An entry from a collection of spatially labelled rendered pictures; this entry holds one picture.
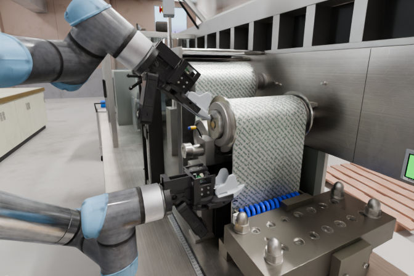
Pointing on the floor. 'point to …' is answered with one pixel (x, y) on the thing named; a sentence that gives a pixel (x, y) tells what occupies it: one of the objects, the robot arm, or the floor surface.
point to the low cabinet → (20, 117)
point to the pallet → (377, 191)
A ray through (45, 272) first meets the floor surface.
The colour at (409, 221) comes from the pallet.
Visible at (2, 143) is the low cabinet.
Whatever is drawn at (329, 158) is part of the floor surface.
